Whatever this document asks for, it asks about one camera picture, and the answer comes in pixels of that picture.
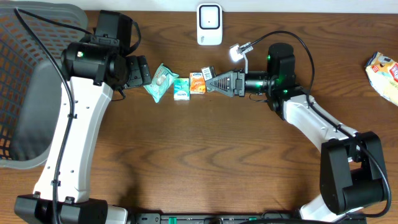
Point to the Zam-Buk ointment tin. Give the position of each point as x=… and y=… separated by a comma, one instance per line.
x=208, y=73

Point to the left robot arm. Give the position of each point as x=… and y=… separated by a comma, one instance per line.
x=91, y=70

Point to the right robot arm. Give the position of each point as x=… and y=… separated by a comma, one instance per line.
x=352, y=167

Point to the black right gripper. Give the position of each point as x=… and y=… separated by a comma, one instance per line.
x=232, y=82

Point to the white barcode scanner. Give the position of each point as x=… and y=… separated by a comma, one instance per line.
x=209, y=24

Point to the large yellow wipes packet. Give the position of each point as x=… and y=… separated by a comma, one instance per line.
x=382, y=75

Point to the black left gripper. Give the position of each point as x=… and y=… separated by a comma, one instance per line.
x=140, y=70

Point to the mint Zappy wipes packet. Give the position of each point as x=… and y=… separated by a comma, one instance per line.
x=161, y=82

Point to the grey plastic mesh basket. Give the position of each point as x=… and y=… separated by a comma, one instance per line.
x=30, y=86

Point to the teal tissue pack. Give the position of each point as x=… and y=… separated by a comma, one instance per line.
x=181, y=89

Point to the orange tissue pack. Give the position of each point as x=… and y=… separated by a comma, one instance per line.
x=197, y=83

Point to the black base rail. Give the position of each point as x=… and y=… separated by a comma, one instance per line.
x=156, y=218

